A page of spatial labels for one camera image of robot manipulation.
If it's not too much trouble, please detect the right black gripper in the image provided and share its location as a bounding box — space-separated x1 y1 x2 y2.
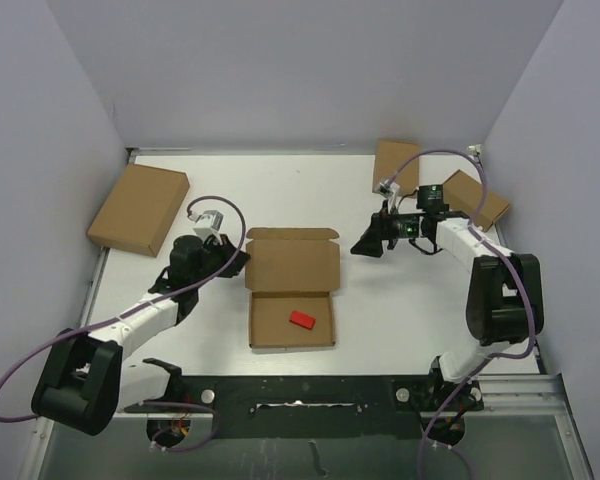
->
350 201 424 258

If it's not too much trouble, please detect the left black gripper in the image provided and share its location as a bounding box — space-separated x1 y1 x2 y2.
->
192 233 250 287

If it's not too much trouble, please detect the brown cardboard box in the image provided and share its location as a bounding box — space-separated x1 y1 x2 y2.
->
245 227 341 349

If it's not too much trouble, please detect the small red block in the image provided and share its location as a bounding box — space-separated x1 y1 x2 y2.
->
289 310 316 330

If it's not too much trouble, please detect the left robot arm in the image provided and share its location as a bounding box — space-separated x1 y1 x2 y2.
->
31 234 251 435

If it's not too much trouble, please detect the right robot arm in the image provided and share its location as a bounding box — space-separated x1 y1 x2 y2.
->
350 181 544 409

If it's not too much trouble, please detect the upright folded cardboard box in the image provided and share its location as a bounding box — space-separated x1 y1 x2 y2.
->
372 139 421 195

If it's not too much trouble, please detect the small folded cardboard box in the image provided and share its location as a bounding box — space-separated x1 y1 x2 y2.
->
443 170 510 231

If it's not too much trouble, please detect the large folded cardboard box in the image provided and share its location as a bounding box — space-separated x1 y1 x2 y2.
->
87 163 190 257

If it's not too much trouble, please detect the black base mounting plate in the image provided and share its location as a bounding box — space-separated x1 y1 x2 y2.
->
127 375 484 443

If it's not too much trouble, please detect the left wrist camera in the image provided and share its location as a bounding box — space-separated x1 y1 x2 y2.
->
188 210 224 241

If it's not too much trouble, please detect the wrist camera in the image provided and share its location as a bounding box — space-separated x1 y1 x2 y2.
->
188 210 224 241
373 179 400 212

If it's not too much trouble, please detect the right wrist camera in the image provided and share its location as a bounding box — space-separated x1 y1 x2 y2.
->
373 179 400 212

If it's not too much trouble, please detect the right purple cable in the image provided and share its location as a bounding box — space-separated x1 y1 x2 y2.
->
379 148 539 480

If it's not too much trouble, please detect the purple cable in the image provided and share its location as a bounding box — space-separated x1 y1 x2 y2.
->
0 195 249 455
379 148 539 480

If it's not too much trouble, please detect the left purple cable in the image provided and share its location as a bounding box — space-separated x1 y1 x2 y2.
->
0 195 249 455

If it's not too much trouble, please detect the aluminium table frame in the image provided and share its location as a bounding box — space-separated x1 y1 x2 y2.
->
31 155 566 479

